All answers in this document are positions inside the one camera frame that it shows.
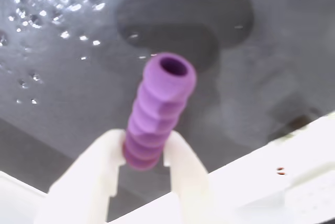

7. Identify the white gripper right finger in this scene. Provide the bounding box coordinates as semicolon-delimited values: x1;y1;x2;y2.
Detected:
163;132;211;224

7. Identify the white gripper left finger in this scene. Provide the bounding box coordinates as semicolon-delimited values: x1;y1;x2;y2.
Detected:
33;128;127;224

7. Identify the purple ribbed pen grip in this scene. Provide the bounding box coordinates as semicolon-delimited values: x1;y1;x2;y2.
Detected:
122;52;198;171

